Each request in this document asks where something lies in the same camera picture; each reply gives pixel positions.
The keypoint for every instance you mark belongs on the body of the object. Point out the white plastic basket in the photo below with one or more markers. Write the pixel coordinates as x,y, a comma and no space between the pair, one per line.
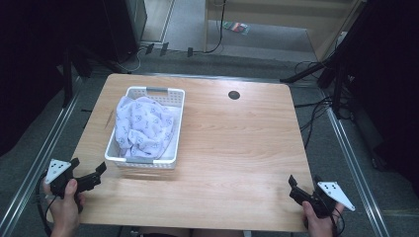
176,108

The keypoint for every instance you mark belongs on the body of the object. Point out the person's left hand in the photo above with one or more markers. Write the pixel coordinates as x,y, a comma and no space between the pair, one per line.
64,210

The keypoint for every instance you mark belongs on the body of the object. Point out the black plug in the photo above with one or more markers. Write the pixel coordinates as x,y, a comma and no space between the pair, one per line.
190,51
149,48
164,48

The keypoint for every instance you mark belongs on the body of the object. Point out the metal floor rail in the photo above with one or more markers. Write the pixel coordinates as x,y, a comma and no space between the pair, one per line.
355,164
36,164

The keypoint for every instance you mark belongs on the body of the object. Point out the black round table grommet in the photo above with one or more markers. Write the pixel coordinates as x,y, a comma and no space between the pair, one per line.
234,95

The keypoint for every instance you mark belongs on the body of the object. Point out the black upright post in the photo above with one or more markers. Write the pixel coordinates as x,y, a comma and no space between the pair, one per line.
67,79

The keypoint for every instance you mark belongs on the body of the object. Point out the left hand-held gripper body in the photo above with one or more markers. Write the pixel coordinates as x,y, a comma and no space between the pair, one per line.
57,169

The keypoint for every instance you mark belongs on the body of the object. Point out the white patterned cloth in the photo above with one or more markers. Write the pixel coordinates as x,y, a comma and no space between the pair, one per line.
143,126

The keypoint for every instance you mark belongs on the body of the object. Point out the black cabinet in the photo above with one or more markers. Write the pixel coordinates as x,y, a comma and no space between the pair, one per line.
123,26

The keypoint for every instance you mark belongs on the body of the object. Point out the black metal stand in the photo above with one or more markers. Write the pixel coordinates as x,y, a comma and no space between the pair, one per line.
337,62

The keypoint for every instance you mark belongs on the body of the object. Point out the black curtain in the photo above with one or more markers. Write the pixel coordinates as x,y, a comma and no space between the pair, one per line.
26,65
392,82

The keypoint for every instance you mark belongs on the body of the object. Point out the colourful packet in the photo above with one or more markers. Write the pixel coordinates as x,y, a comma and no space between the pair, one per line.
236,27

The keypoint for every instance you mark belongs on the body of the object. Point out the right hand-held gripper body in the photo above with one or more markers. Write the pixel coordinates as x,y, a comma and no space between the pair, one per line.
332,191

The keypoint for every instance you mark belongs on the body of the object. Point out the light wooden shelf frame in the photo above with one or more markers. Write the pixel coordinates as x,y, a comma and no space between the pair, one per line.
324,36

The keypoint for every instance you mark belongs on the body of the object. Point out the person's right hand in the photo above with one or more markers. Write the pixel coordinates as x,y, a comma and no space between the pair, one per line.
321,224

